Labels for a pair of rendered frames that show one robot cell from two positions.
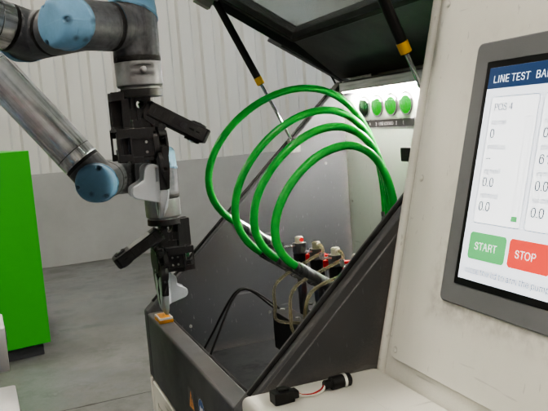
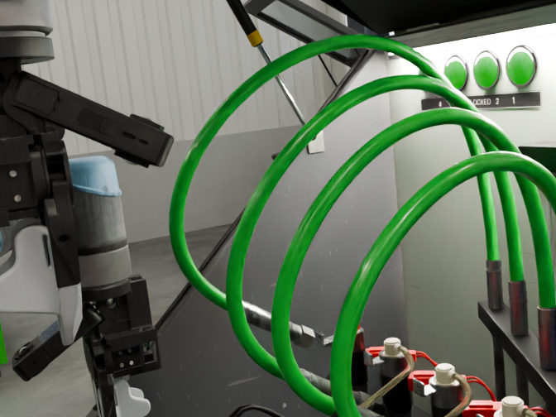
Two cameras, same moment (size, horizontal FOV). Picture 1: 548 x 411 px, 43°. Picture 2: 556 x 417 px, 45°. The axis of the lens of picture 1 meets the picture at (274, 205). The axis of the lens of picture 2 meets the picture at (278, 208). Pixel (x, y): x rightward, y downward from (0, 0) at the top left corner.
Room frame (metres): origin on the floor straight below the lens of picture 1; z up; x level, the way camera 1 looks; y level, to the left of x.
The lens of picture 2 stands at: (0.68, 0.05, 1.38)
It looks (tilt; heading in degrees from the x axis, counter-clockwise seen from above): 9 degrees down; 358
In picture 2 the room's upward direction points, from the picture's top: 6 degrees counter-clockwise
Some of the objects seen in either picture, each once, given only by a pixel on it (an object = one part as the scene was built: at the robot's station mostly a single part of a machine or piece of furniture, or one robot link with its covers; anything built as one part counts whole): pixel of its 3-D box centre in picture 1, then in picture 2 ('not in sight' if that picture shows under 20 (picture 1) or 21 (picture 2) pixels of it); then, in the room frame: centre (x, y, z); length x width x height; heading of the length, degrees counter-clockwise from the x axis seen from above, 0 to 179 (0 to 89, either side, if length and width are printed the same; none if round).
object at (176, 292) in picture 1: (174, 293); (127, 413); (1.49, 0.23, 1.01); 0.06 x 0.03 x 0.09; 111
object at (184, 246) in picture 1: (170, 245); (115, 328); (1.51, 0.23, 1.11); 0.09 x 0.08 x 0.12; 111
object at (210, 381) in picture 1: (195, 387); not in sight; (1.29, 0.18, 0.87); 0.62 x 0.04 x 0.16; 21
